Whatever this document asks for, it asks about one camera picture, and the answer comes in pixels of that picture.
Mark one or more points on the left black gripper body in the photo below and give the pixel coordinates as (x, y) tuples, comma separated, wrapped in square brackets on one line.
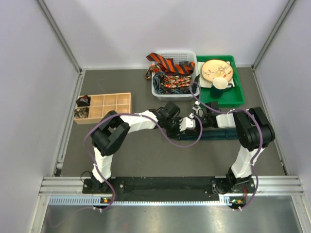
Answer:
[(172, 127)]

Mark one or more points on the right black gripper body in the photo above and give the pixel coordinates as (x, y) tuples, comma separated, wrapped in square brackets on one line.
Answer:
[(205, 121)]

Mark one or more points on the dark teal necktie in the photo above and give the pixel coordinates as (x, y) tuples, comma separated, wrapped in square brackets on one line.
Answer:
[(209, 135)]

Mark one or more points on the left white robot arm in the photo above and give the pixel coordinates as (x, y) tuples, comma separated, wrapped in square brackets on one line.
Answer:
[(108, 138)]

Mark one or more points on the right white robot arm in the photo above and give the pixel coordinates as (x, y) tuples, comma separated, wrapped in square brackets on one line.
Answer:
[(254, 132)]

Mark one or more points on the green plastic tray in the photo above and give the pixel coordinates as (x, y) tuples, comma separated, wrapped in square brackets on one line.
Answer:
[(233, 97)]

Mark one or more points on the green white mug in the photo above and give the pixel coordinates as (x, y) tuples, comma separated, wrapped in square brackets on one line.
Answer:
[(219, 87)]

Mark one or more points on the floral patterned tie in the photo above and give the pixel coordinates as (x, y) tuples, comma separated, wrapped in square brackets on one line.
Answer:
[(168, 83)]

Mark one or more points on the beige patterned plate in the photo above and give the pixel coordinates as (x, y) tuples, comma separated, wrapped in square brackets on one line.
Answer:
[(216, 69)]

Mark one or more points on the orange navy striped tie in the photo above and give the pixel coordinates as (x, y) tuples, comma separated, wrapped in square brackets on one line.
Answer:
[(169, 66)]

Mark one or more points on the white plastic basket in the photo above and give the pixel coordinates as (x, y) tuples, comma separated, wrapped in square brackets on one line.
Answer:
[(180, 57)]

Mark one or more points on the wooden compartment box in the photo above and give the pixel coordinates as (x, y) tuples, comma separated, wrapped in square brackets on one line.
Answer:
[(102, 104)]

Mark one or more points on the dark red rolled tie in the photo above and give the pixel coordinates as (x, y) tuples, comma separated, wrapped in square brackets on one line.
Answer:
[(83, 101)]

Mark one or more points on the brown patterned rolled tie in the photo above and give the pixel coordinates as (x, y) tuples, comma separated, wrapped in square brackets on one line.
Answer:
[(81, 112)]

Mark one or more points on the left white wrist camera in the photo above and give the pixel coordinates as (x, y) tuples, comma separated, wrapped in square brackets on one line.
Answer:
[(187, 123)]

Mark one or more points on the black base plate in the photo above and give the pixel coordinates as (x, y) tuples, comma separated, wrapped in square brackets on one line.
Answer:
[(161, 188)]

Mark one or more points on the slotted cable duct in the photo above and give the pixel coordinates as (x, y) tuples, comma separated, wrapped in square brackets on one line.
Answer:
[(101, 201)]

